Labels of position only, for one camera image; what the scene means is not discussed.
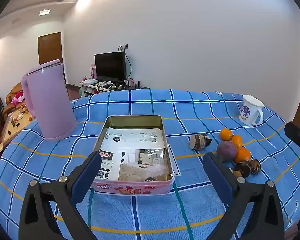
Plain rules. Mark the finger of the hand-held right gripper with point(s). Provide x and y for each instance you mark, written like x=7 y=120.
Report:
x=298 y=135

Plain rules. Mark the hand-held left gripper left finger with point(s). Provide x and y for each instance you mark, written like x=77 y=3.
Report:
x=88 y=177

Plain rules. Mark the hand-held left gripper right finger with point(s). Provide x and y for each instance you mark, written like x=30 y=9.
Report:
x=216 y=173

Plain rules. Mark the small yellow potato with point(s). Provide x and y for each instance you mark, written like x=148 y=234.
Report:
x=237 y=174

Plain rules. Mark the purple sweet potato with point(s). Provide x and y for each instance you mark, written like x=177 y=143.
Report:
x=226 y=150

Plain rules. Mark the round brown taro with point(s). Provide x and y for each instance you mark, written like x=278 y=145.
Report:
x=256 y=166
x=242 y=169

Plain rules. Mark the large orange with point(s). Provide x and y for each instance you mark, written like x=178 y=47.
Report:
x=243 y=154

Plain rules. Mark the cut taro piece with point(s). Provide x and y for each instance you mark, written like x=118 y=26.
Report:
x=198 y=141
x=208 y=140

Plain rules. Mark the small orange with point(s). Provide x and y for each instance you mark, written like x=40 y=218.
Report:
x=226 y=134
x=238 y=140

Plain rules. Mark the pink metal tin box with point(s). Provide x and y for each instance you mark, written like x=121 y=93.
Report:
x=103 y=140

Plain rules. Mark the printed paper leaflet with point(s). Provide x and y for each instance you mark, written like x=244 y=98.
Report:
x=132 y=152

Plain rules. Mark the white mug with blue print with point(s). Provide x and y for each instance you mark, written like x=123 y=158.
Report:
x=248 y=110

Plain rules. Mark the blue checked blanket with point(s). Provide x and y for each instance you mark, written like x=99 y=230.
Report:
x=140 y=217

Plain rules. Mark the pink electric kettle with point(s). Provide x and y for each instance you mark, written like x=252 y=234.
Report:
x=50 y=100

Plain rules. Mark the white television stand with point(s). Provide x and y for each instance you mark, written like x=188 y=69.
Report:
x=90 y=90

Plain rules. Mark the wooden coffee table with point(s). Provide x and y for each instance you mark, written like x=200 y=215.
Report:
x=12 y=127

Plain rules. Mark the pink box beside television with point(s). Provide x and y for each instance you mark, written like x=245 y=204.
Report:
x=93 y=71

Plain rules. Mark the black television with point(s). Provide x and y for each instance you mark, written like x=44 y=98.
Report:
x=110 y=66

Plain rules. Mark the brown leather sofa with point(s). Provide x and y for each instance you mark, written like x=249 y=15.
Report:
x=13 y=90

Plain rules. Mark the brown wooden door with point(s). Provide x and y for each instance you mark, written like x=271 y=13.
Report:
x=50 y=47

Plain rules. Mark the square ceiling light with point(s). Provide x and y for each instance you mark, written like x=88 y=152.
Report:
x=44 y=12

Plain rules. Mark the wall power socket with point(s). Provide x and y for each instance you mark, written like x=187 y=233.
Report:
x=123 y=47

